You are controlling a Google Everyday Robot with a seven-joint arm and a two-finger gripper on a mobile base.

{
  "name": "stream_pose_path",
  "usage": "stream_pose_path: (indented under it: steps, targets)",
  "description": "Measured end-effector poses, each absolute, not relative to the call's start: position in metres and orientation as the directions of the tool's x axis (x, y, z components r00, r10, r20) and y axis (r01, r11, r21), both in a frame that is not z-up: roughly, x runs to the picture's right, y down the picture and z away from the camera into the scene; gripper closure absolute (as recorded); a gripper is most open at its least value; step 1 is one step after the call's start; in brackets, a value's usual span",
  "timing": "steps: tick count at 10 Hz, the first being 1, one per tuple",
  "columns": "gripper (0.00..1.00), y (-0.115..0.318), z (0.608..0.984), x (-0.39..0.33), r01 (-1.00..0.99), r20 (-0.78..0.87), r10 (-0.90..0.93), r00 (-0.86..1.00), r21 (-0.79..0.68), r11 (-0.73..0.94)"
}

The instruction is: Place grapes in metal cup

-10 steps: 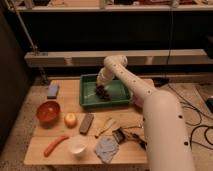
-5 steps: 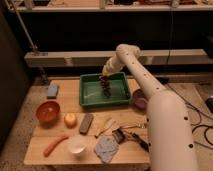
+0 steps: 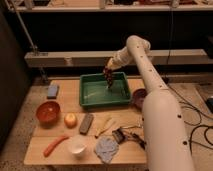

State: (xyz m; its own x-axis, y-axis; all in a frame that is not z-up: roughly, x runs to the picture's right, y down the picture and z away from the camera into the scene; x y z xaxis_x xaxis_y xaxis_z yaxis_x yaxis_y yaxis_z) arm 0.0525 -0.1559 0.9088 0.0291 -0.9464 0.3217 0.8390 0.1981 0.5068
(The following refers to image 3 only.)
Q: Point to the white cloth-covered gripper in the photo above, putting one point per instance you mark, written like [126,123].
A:
[121,58]

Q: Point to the dark red grape bunch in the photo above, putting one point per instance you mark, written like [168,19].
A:
[108,74]

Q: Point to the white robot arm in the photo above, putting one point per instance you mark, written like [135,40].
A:
[167,147]

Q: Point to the white plastic cup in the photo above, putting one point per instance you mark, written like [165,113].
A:
[76,146]

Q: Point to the green plastic tray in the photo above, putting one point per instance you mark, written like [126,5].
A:
[94,91]

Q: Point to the purple bowl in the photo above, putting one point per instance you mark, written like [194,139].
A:
[138,97]

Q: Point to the grey brown block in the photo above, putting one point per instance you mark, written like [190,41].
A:
[86,123]

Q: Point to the blue sponge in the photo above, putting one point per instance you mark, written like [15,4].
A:
[52,91]

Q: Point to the metal spoon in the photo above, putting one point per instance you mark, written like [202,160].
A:
[131,127]

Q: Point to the wooden spatula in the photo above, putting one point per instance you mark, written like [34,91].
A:
[105,125]

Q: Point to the yellow apple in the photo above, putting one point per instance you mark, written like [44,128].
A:
[70,120]

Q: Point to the small dark metal scraper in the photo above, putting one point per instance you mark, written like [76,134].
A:
[118,136]

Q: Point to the metal shelf rack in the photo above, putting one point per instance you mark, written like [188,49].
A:
[180,41]

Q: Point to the red bowl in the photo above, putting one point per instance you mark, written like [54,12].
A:
[48,113]

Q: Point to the blue grey cloth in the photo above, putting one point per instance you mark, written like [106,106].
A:
[106,148]

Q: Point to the orange carrot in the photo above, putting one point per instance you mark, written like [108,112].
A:
[50,148]

